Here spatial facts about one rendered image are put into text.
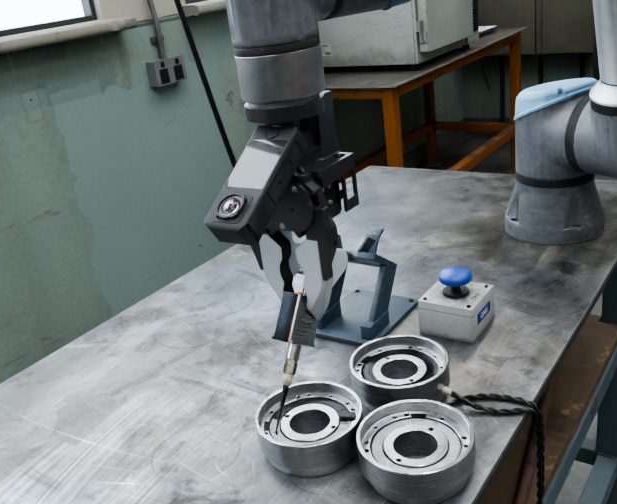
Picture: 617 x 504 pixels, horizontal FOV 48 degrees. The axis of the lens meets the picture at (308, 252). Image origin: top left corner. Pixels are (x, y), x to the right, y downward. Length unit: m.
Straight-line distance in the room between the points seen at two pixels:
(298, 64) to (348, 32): 2.43
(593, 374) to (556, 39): 3.37
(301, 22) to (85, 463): 0.48
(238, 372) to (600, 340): 0.74
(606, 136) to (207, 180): 2.04
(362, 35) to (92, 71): 1.13
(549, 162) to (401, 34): 1.87
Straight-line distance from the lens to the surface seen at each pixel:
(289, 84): 0.59
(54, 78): 2.37
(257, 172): 0.58
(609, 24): 0.96
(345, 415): 0.70
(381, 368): 0.76
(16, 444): 0.84
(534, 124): 1.08
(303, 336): 0.67
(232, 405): 0.79
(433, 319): 0.86
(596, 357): 1.31
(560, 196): 1.10
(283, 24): 0.58
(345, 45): 3.03
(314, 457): 0.65
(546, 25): 4.48
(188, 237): 2.78
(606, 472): 1.55
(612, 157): 1.01
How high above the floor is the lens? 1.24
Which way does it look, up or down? 23 degrees down
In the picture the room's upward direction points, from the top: 8 degrees counter-clockwise
